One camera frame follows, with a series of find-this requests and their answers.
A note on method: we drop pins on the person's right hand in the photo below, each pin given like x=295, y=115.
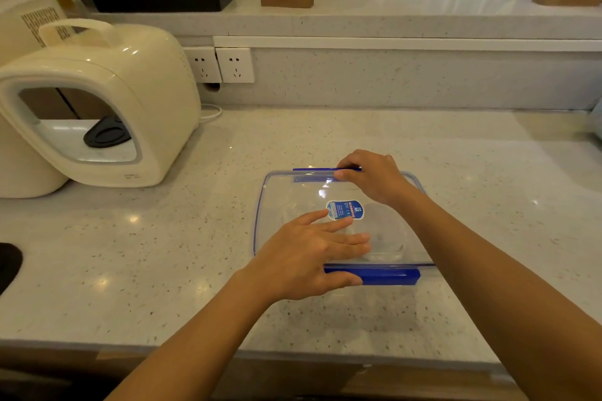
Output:
x=378, y=177

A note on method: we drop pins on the person's left hand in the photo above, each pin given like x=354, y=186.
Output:
x=294, y=262

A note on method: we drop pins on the person's left little finger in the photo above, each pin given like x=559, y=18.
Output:
x=312, y=217

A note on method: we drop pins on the person's left thumb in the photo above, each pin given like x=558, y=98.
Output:
x=345, y=279

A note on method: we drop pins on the person's right thumb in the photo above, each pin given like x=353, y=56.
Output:
x=347, y=175

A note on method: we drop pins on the person's left middle finger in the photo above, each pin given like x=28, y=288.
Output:
x=350, y=239

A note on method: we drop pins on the clear plastic container blue clips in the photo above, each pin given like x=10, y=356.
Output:
x=305, y=194

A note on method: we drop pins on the person's right forearm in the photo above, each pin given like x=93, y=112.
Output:
x=498, y=302

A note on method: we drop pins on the person's left forearm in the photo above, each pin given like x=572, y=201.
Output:
x=197, y=349

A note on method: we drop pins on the black rounded object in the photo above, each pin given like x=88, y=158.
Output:
x=8, y=267

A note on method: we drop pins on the white wall socket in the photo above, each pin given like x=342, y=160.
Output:
x=203, y=64
x=235, y=65

